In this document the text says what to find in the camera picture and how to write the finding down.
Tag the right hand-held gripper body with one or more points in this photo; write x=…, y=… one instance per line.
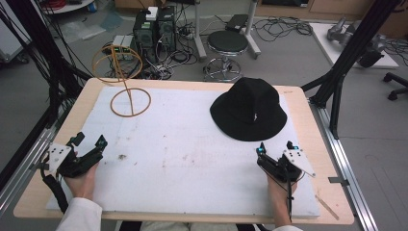
x=300, y=160

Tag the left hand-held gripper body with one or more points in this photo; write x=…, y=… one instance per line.
x=59, y=157

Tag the black bucket hat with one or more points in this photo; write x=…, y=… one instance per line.
x=248, y=109

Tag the person's left hand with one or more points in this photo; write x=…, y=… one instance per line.
x=83, y=186

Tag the person's right hand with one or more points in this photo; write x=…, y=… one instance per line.
x=278, y=192

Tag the thin wooden stick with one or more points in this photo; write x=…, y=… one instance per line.
x=327, y=207

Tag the white foam mat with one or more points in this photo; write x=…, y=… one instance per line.
x=179, y=154

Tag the small white device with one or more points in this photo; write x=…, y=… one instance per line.
x=122, y=41

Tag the white platform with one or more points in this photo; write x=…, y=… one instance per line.
x=324, y=41

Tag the black round stool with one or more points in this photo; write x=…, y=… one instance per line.
x=227, y=43

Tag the black computer tower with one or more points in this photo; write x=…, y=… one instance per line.
x=154, y=35

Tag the black office chair base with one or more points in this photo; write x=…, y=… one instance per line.
x=396, y=85

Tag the white stand legs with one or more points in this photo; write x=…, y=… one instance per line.
x=200, y=38

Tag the flat black box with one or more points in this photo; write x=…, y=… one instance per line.
x=236, y=22

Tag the round white table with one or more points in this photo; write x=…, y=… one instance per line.
x=69, y=5

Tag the white box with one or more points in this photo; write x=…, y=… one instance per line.
x=152, y=13

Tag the aluminium rail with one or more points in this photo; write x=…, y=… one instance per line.
x=22, y=173
x=346, y=166

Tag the grey metal bracket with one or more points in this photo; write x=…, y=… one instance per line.
x=338, y=181

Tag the black metal frame stand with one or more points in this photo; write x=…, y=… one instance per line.
x=349, y=57

